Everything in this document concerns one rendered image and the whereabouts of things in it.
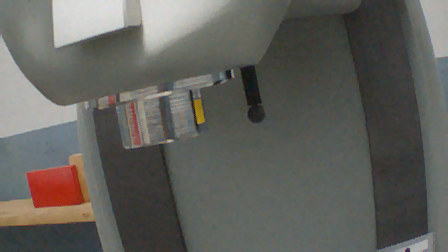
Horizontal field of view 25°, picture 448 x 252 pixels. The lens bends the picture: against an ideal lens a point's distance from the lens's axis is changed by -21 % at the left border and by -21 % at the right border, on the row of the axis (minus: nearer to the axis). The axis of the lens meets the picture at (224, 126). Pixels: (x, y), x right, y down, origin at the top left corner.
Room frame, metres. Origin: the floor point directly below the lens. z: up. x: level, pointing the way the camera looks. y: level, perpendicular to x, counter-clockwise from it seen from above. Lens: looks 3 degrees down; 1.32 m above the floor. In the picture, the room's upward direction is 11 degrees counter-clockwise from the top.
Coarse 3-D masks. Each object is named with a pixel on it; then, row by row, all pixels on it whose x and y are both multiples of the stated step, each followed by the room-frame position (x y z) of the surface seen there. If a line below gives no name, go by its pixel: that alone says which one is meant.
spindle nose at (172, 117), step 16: (160, 96) 0.62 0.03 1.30; (176, 96) 0.63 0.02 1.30; (192, 96) 0.63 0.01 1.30; (128, 112) 0.63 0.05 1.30; (144, 112) 0.62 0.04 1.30; (160, 112) 0.62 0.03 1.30; (176, 112) 0.62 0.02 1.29; (192, 112) 0.63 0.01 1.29; (128, 128) 0.63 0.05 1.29; (144, 128) 0.62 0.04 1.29; (160, 128) 0.62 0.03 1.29; (176, 128) 0.62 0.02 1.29; (192, 128) 0.63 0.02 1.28; (208, 128) 0.64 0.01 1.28; (128, 144) 0.63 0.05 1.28; (144, 144) 0.63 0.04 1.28
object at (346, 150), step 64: (384, 0) 0.98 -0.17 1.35; (256, 64) 1.01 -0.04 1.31; (320, 64) 1.00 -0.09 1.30; (384, 64) 0.99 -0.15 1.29; (256, 128) 1.01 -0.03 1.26; (320, 128) 1.00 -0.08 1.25; (384, 128) 0.99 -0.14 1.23; (128, 192) 1.03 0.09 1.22; (192, 192) 1.03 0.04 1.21; (256, 192) 1.02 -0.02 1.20; (320, 192) 1.01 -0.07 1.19; (384, 192) 0.99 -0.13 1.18
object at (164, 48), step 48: (0, 0) 0.59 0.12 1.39; (48, 0) 0.56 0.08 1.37; (144, 0) 0.55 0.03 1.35; (192, 0) 0.55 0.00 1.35; (240, 0) 0.56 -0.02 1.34; (288, 0) 0.64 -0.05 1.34; (48, 48) 0.57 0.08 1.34; (96, 48) 0.56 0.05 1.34; (144, 48) 0.56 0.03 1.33; (192, 48) 0.56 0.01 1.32; (240, 48) 0.59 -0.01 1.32; (48, 96) 0.60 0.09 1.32; (96, 96) 0.59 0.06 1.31
